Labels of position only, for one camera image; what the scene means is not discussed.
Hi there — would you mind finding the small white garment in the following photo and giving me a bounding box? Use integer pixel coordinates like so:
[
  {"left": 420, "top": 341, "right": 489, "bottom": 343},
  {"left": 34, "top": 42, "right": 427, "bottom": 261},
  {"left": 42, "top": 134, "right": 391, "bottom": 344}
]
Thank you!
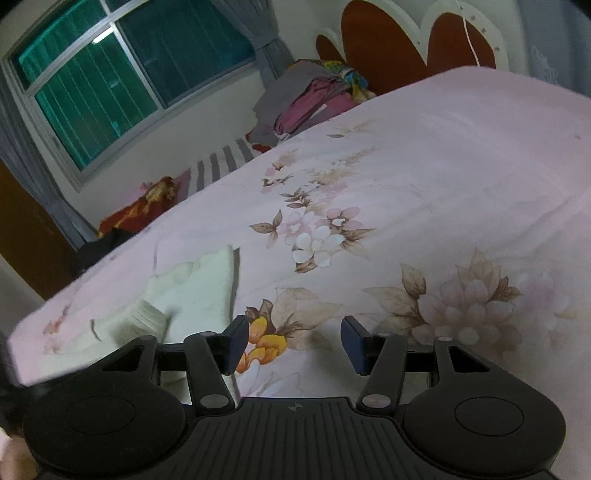
[{"left": 37, "top": 244, "right": 241, "bottom": 402}]

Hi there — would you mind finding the colourful floral cloth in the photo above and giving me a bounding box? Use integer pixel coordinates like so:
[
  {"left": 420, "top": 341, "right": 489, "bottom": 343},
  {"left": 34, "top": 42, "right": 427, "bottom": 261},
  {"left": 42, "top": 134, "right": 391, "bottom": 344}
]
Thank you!
[{"left": 322, "top": 60, "right": 378, "bottom": 101}]

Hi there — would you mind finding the green glass window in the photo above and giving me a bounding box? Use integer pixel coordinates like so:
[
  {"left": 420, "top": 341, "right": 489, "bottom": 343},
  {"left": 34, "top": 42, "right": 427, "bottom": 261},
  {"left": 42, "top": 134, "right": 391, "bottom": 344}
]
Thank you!
[{"left": 0, "top": 0, "right": 260, "bottom": 186}]

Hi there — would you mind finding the white cable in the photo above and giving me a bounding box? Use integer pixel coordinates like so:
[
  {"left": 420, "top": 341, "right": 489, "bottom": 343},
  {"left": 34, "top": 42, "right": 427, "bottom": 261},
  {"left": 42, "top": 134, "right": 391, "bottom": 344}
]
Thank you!
[{"left": 454, "top": 0, "right": 484, "bottom": 68}]

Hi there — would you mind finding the pink floral bed sheet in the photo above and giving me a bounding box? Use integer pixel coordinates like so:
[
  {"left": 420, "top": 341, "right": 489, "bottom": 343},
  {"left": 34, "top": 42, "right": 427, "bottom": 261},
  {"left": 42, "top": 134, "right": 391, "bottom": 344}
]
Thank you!
[{"left": 7, "top": 66, "right": 591, "bottom": 403}]

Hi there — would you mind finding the red cloth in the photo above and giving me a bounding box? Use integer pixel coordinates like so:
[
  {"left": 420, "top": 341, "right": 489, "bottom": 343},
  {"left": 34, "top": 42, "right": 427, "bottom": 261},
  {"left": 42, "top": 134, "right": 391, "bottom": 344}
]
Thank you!
[{"left": 246, "top": 128, "right": 274, "bottom": 154}]

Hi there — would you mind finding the red and white headboard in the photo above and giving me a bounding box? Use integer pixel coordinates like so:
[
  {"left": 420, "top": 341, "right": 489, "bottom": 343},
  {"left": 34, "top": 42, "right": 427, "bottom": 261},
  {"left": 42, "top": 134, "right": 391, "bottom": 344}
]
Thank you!
[{"left": 316, "top": 0, "right": 528, "bottom": 96}]

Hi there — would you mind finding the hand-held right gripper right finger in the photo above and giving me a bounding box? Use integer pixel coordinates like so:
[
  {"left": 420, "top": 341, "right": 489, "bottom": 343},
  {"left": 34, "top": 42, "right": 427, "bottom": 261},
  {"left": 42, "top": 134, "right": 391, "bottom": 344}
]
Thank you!
[{"left": 340, "top": 315, "right": 498, "bottom": 414}]

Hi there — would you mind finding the grey folded cloth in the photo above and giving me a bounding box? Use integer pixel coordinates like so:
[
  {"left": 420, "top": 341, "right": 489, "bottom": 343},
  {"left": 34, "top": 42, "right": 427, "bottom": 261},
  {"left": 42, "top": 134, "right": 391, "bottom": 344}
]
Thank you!
[{"left": 252, "top": 58, "right": 345, "bottom": 145}]

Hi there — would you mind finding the pale blue patterned cloth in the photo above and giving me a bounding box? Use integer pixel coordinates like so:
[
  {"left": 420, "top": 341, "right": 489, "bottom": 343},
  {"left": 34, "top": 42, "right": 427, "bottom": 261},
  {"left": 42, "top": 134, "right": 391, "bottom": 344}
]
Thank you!
[{"left": 521, "top": 0, "right": 591, "bottom": 95}]

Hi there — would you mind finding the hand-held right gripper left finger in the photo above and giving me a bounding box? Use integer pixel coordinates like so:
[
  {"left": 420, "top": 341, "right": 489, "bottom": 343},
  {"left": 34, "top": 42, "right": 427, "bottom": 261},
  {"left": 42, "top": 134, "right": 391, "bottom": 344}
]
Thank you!
[{"left": 89, "top": 315, "right": 251, "bottom": 414}]

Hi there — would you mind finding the grey curtain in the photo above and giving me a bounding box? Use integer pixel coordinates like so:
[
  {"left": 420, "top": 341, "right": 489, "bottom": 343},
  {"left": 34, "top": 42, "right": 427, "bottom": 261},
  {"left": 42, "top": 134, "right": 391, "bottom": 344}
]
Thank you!
[
  {"left": 244, "top": 0, "right": 297, "bottom": 89},
  {"left": 0, "top": 78, "right": 95, "bottom": 252}
]

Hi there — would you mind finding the brown wooden door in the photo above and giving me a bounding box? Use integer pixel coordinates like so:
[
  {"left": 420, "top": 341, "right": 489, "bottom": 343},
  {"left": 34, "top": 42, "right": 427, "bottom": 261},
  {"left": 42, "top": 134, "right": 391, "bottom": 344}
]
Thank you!
[{"left": 0, "top": 159, "right": 80, "bottom": 303}]

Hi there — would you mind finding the magenta folded cloth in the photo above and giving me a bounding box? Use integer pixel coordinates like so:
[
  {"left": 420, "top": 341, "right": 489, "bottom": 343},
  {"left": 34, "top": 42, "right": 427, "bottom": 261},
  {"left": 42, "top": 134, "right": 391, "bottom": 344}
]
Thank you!
[{"left": 274, "top": 78, "right": 362, "bottom": 139}]

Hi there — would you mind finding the red floral blanket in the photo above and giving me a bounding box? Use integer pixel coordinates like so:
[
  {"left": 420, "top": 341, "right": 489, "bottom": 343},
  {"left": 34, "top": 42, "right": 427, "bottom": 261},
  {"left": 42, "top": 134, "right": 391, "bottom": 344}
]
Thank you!
[{"left": 96, "top": 176, "right": 180, "bottom": 237}]

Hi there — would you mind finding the black cloth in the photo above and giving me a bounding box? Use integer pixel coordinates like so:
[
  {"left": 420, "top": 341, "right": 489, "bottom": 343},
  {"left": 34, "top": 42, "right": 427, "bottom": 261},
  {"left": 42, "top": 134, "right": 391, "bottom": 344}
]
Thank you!
[{"left": 75, "top": 227, "right": 140, "bottom": 278}]

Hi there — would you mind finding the grey striped pillow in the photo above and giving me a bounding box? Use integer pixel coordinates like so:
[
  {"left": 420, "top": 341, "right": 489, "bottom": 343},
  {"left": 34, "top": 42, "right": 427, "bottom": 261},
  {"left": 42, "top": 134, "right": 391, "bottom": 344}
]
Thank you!
[{"left": 178, "top": 137, "right": 260, "bottom": 195}]

